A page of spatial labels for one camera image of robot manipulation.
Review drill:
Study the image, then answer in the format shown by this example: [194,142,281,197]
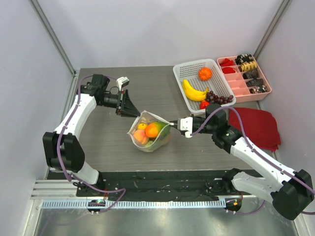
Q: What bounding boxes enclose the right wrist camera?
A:
[177,117,193,138]

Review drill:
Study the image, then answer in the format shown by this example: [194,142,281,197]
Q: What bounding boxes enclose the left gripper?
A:
[98,89,141,118]

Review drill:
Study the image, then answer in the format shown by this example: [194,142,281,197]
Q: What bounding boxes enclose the white slotted cable duct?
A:
[41,199,226,209]

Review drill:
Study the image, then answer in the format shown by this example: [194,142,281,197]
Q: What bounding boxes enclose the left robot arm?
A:
[42,74,140,196]

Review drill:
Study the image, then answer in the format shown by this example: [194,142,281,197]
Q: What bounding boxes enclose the orange toy pineapple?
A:
[152,133,171,149]

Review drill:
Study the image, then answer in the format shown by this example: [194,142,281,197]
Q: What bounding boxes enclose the red folded cloth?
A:
[235,107,281,151]

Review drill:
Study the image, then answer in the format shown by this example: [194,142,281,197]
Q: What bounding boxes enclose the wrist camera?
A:
[116,77,129,90]
[177,117,193,138]

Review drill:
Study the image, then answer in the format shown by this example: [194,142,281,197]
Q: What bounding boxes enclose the yellow banana bunch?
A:
[182,79,209,102]

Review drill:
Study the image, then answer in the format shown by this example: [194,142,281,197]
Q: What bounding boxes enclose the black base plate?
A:
[46,169,283,202]

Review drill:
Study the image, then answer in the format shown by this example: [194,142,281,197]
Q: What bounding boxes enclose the red strawberry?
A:
[199,100,210,110]

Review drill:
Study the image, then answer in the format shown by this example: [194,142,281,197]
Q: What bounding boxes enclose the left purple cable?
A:
[56,75,126,213]

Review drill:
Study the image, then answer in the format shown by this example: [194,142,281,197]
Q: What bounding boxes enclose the clear spotted zip bag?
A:
[127,111,171,152]

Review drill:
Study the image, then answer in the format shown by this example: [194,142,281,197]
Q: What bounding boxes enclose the yellow orange mango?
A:
[145,121,170,139]

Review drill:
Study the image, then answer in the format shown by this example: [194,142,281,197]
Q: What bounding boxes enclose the peach fruit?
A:
[133,129,149,145]

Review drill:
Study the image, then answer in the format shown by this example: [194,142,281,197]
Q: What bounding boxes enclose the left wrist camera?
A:
[116,77,129,90]

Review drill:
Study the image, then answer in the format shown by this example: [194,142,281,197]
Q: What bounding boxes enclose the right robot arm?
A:
[170,104,315,220]

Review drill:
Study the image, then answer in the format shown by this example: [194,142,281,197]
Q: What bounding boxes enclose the orange tangerine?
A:
[198,67,212,81]

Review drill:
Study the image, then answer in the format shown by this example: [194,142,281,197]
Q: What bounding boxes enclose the pink divided tray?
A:
[217,56,272,103]

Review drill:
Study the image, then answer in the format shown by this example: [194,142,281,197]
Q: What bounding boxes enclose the small orange fruit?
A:
[137,123,148,130]

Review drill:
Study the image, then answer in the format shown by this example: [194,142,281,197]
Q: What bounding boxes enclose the purple grape bunch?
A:
[206,90,234,105]

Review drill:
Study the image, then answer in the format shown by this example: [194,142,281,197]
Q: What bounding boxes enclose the white plastic fruit basket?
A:
[173,59,236,115]

